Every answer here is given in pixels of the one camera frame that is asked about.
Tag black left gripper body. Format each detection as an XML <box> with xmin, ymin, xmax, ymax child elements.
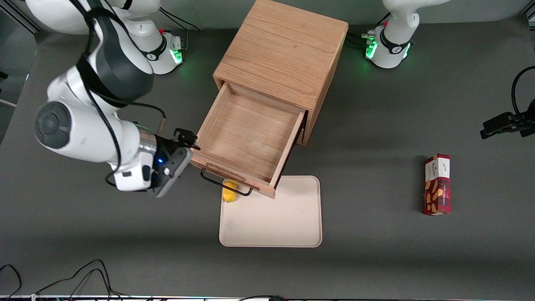
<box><xmin>516</xmin><ymin>99</ymin><xmax>535</xmax><ymax>138</ymax></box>

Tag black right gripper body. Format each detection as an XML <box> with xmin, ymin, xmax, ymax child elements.
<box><xmin>153</xmin><ymin>135</ymin><xmax>187</xmax><ymax>168</ymax></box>

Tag wooden drawer with black handle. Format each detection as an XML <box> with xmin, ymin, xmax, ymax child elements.
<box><xmin>190</xmin><ymin>82</ymin><xmax>307</xmax><ymax>199</ymax></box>

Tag wooden drawer cabinet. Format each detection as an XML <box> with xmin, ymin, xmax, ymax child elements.
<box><xmin>213</xmin><ymin>0</ymin><xmax>349</xmax><ymax>146</ymax></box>

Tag yellow lemon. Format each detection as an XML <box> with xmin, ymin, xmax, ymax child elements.
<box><xmin>222</xmin><ymin>181</ymin><xmax>239</xmax><ymax>203</ymax></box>

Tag red cookie box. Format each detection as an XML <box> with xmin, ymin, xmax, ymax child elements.
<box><xmin>423</xmin><ymin>153</ymin><xmax>451</xmax><ymax>216</ymax></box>

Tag beige plastic tray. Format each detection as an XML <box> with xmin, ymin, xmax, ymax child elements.
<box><xmin>219</xmin><ymin>176</ymin><xmax>323</xmax><ymax>248</ymax></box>

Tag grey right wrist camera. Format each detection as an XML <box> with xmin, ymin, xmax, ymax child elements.
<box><xmin>147</xmin><ymin>147</ymin><xmax>193</xmax><ymax>198</ymax></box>

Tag black left gripper cable loop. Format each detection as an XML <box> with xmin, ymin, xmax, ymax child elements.
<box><xmin>512</xmin><ymin>66</ymin><xmax>535</xmax><ymax>120</ymax></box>

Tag black cable along right arm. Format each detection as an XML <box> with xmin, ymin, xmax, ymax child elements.
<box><xmin>69</xmin><ymin>0</ymin><xmax>167</xmax><ymax>186</ymax></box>

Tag black right arm base cable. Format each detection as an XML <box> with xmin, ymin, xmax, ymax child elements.
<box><xmin>161</xmin><ymin>8</ymin><xmax>200</xmax><ymax>32</ymax></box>

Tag black left arm base cables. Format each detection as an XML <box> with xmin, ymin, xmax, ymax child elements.
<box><xmin>346</xmin><ymin>13</ymin><xmax>391</xmax><ymax>47</ymax></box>

